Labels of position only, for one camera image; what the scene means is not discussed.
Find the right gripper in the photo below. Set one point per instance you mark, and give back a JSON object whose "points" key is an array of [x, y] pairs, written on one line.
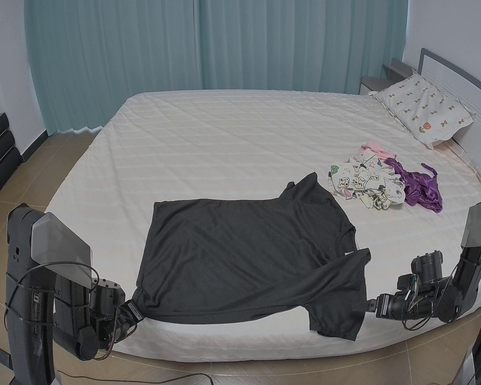
{"points": [[384, 307]]}

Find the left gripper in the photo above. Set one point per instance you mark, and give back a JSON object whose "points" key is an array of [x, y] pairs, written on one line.
{"points": [[133, 313]]}

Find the black T-shirt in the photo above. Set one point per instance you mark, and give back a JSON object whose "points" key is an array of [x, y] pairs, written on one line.
{"points": [[244, 255]]}

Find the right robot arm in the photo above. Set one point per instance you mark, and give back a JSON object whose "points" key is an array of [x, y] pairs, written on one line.
{"points": [[469, 291]]}

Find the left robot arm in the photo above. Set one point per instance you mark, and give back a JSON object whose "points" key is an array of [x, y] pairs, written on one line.
{"points": [[24, 275]]}

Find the purple garment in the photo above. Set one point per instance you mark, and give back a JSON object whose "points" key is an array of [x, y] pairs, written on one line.
{"points": [[423, 191]]}

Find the white printed pyjama garment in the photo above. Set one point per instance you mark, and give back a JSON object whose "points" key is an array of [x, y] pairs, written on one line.
{"points": [[364, 183]]}

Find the pink garment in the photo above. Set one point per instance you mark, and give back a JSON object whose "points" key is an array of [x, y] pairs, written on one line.
{"points": [[374, 149]]}

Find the bed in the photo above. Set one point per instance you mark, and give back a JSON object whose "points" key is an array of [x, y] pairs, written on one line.
{"points": [[224, 142]]}

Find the white printed pillow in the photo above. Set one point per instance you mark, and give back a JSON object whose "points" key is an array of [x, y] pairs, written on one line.
{"points": [[423, 106]]}

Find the grey bedside table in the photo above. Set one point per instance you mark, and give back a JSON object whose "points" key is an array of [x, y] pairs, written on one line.
{"points": [[372, 84]]}

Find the blue-green curtain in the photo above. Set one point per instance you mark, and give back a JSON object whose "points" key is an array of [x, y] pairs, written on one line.
{"points": [[304, 30], [112, 46]]}

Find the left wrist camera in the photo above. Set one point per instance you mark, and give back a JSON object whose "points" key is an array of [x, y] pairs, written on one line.
{"points": [[108, 295]]}

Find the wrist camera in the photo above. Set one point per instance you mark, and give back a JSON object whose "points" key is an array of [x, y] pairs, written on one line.
{"points": [[108, 295], [429, 267]]}

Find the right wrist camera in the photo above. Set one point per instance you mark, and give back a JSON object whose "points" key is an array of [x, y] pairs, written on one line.
{"points": [[429, 267]]}

